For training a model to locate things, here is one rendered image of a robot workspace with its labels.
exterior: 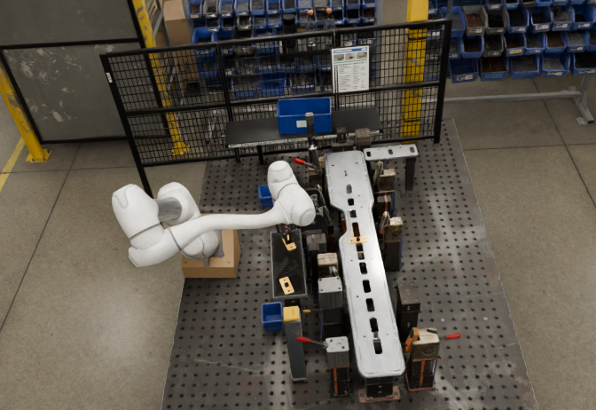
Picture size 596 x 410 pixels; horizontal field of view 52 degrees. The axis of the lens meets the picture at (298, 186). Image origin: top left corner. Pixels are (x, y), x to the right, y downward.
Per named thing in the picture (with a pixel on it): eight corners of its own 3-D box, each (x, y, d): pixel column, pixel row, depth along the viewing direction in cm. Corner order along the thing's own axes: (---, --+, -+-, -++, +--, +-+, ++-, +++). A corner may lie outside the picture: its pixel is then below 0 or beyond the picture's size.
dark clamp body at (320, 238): (334, 295, 303) (332, 245, 277) (308, 298, 303) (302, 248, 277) (332, 279, 311) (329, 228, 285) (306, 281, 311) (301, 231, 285)
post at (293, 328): (308, 380, 271) (301, 322, 241) (291, 382, 271) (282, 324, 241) (307, 365, 276) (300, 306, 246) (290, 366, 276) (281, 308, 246)
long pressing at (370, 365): (413, 374, 238) (413, 371, 237) (356, 379, 238) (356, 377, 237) (363, 150, 339) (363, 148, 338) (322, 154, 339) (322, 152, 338)
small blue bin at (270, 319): (284, 331, 290) (282, 320, 284) (263, 333, 290) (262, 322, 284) (283, 312, 298) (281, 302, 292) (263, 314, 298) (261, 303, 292)
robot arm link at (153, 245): (180, 251, 230) (163, 219, 230) (136, 275, 226) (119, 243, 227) (182, 252, 243) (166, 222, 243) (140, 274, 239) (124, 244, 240)
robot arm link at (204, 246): (197, 263, 306) (184, 269, 284) (179, 232, 307) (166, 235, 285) (224, 248, 305) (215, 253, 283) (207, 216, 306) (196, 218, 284)
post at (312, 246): (323, 303, 301) (319, 248, 274) (313, 303, 301) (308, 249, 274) (322, 294, 304) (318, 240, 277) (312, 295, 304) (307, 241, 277)
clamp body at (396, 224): (403, 272, 311) (407, 226, 287) (380, 275, 311) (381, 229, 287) (400, 259, 317) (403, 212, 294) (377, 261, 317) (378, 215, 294)
